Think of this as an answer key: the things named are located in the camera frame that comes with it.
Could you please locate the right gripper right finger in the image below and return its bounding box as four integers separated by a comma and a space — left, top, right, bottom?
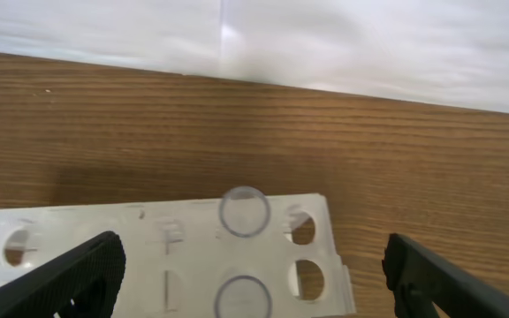
381, 232, 509, 318

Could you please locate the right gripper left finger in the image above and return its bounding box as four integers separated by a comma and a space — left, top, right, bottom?
0, 230, 127, 318

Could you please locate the clear test tube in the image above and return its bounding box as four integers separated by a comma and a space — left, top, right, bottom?
212, 274, 275, 318
217, 185, 272, 239

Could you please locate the white test tube rack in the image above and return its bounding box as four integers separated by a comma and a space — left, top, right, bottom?
0, 193, 357, 318

